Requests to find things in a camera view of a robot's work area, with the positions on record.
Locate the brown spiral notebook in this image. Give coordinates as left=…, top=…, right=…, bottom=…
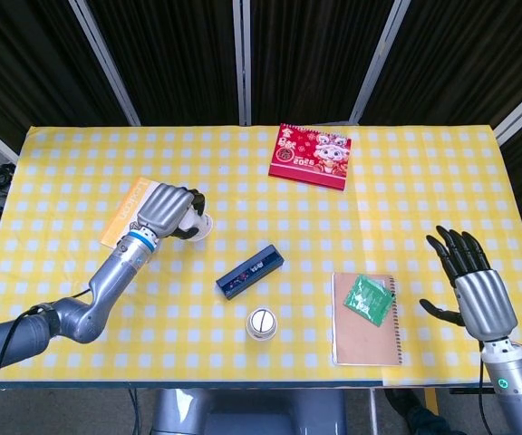
left=331, top=271, right=403, bottom=367

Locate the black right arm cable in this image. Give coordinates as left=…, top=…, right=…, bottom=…
left=476, top=342, right=488, bottom=435

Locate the orange and white notepad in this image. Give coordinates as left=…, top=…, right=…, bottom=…
left=100, top=176, right=162, bottom=249

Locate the yellow checked tablecloth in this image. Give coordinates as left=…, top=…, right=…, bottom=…
left=0, top=124, right=522, bottom=387

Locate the dark blue long box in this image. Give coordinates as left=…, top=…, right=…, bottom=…
left=215, top=244, right=285, bottom=301

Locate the red decorated box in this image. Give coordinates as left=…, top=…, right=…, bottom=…
left=267, top=122, right=353, bottom=193

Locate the paper cup with black line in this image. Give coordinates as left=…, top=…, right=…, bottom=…
left=245, top=306, right=278, bottom=343

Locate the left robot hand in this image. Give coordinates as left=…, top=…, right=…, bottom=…
left=134, top=182, right=207, bottom=242

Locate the paper cup with blue flower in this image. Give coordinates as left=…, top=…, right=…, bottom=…
left=179, top=203, right=215, bottom=241

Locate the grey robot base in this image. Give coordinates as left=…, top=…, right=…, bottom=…
left=150, top=388, right=348, bottom=435

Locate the green foil packet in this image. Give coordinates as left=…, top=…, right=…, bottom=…
left=343, top=274, right=392, bottom=328

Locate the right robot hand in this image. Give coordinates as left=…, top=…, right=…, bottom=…
left=419, top=225, right=519, bottom=341

